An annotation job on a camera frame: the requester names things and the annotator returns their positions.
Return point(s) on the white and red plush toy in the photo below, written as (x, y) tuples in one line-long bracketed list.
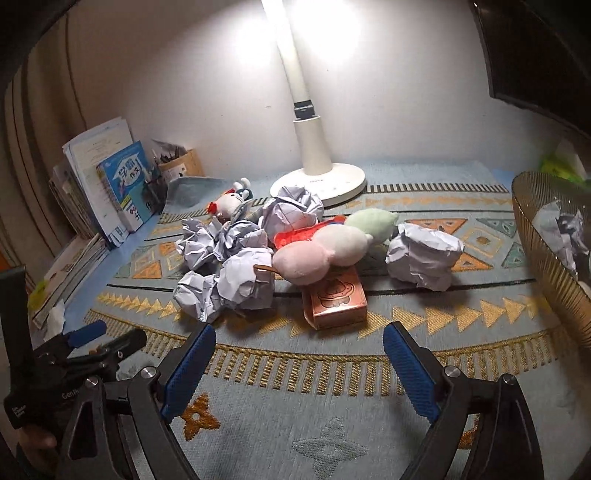
[(228, 203)]

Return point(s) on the grey plaid cloth pouch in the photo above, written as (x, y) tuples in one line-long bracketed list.
[(241, 213)]

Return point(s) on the blue book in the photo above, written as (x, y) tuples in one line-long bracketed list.
[(127, 180)]

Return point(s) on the green tissue packet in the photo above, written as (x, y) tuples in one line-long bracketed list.
[(561, 164)]

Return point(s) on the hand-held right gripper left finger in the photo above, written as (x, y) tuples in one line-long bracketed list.
[(189, 369)]

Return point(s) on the patterned woven mat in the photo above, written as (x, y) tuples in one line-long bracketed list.
[(323, 415)]

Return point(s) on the row of standing books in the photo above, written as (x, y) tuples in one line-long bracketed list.
[(69, 203)]

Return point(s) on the bunch of pens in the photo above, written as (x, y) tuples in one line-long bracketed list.
[(155, 165)]

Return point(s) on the red snack packet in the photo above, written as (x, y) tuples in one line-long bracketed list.
[(300, 233)]

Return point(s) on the white paper booklets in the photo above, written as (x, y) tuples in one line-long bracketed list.
[(92, 147)]

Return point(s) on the black mesh pen holder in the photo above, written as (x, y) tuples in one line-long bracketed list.
[(154, 191)]

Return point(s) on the pink white green plush toy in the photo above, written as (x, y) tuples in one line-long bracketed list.
[(318, 254)]

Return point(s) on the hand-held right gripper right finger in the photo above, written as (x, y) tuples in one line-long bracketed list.
[(411, 374)]

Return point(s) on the black monitor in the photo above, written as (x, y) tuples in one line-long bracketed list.
[(531, 46)]

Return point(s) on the white tissue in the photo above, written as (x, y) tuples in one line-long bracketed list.
[(57, 316)]

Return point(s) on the pink cardboard box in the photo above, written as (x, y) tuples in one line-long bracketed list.
[(334, 300)]

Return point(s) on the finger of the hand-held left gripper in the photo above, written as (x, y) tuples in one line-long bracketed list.
[(124, 344), (87, 333)]

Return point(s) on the person's left hand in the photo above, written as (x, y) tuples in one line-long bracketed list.
[(42, 441)]

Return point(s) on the white paper ball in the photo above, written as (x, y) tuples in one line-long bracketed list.
[(247, 279), (242, 237), (198, 297), (422, 258), (547, 220), (295, 207), (196, 244), (572, 230)]

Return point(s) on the stack of flat books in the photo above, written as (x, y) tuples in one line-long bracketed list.
[(69, 267)]

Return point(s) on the white desk lamp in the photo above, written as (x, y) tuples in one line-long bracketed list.
[(311, 147)]

